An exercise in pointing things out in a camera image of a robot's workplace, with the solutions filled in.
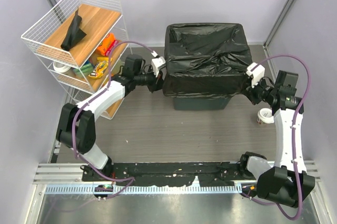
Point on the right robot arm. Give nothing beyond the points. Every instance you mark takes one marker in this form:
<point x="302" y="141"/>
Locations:
<point x="286" y="182"/>

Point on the dark green trash bin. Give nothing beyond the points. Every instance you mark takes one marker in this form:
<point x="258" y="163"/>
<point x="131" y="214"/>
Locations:
<point x="200" y="104"/>

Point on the orange snack box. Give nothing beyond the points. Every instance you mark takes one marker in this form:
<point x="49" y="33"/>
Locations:
<point x="106" y="45"/>

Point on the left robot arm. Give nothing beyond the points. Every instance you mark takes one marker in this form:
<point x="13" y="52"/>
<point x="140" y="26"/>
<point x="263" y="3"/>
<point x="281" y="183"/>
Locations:
<point x="76" y="126"/>

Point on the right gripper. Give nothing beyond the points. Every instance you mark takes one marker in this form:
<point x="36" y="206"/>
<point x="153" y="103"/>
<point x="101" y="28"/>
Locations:
<point x="250" y="92"/>

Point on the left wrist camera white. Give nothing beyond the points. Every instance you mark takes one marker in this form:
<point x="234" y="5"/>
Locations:
<point x="158" y="62"/>

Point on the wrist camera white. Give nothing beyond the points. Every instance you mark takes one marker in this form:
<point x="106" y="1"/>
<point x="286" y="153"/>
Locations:
<point x="158" y="62"/>
<point x="256" y="73"/>

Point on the black trash bag roll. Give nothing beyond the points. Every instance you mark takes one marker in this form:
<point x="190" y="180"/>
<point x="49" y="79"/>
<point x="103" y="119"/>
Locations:
<point x="74" y="33"/>

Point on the yellow candy bag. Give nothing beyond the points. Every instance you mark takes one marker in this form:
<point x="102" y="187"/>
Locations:
<point x="101" y="64"/>

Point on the white wire shelf rack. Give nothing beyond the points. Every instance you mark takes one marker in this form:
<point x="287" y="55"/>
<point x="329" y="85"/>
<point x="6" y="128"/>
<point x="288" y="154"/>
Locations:
<point x="99" y="17"/>

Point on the white paper cup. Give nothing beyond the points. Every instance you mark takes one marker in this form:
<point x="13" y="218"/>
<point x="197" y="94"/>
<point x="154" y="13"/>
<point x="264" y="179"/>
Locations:
<point x="265" y="116"/>

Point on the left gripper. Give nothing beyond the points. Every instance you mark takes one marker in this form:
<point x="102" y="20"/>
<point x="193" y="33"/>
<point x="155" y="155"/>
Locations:
<point x="159" y="83"/>

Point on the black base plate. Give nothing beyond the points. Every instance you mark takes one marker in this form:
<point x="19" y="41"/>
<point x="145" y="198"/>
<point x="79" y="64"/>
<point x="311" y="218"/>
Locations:
<point x="179" y="174"/>

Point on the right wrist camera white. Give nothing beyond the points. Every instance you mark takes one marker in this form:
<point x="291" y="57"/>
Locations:
<point x="256" y="73"/>

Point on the white cable duct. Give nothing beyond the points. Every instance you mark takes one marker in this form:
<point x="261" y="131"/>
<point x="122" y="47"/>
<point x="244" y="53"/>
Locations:
<point x="78" y="189"/>

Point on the white bowl on shelf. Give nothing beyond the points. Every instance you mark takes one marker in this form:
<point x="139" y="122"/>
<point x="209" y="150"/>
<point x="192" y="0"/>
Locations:
<point x="61" y="68"/>

